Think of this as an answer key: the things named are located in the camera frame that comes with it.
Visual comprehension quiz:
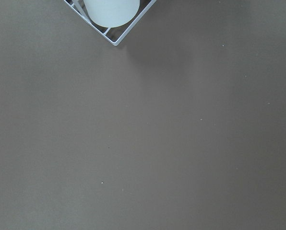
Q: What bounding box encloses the white cup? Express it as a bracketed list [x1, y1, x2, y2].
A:
[83, 0, 140, 28]

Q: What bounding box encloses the white wire cup rack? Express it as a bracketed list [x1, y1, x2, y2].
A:
[65, 0, 155, 46]

